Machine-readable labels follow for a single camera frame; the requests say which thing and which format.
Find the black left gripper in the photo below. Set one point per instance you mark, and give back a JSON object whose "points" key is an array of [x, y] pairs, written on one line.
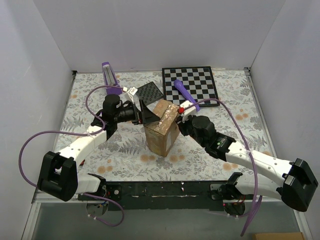
{"points": [[137, 115]]}

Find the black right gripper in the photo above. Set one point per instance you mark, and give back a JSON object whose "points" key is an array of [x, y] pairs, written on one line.
{"points": [[182, 124]]}

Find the brown cardboard express box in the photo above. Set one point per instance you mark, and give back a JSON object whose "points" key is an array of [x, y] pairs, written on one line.
{"points": [[161, 135]]}

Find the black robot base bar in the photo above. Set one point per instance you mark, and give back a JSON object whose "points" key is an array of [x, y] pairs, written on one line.
{"points": [[210, 195]]}

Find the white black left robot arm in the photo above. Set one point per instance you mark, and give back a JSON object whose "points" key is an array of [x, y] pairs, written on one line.
{"points": [[59, 170]]}

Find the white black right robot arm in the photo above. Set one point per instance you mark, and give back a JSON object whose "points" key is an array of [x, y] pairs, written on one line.
{"points": [[292, 182]]}

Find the grey studded building plate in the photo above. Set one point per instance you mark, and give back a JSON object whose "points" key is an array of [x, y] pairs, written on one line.
{"points": [[149, 93]]}

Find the purple toy microphone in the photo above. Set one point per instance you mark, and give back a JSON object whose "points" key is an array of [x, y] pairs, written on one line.
{"points": [[181, 88]]}

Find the black white chessboard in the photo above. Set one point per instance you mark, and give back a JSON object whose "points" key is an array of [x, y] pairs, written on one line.
{"points": [[197, 80]]}

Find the purple capped clear bottle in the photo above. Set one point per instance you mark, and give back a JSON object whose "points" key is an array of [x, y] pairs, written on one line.
{"points": [[110, 79]]}

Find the brown cardboard boxes on floor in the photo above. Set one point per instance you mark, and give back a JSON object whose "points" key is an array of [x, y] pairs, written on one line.
{"points": [[279, 236]]}

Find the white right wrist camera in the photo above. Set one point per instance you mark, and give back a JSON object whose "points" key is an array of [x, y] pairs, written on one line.
{"points": [[185, 112]]}

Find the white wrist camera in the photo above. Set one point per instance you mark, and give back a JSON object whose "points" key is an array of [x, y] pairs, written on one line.
{"points": [[185, 112], [129, 93]]}

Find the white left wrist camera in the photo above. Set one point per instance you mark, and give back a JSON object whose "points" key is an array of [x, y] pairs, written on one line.
{"points": [[129, 93]]}

